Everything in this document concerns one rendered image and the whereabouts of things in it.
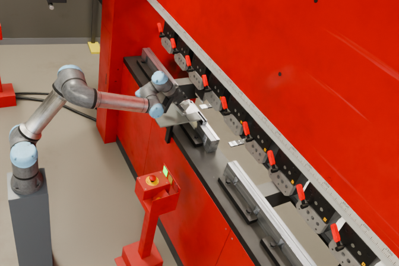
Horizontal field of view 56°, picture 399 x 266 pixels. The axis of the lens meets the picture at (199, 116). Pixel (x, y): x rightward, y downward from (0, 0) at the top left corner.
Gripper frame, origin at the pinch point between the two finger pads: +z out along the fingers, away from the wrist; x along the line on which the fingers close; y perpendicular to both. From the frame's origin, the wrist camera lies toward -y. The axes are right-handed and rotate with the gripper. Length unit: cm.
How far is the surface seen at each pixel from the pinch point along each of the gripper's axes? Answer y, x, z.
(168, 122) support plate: -10.6, -6.2, -7.6
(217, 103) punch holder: 15.7, -23.1, -13.5
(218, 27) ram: 41, -8, -41
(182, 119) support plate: -3.3, -6.6, -1.4
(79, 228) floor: -108, 14, 42
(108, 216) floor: -90, 15, 56
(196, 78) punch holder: 18.1, 0.2, -12.6
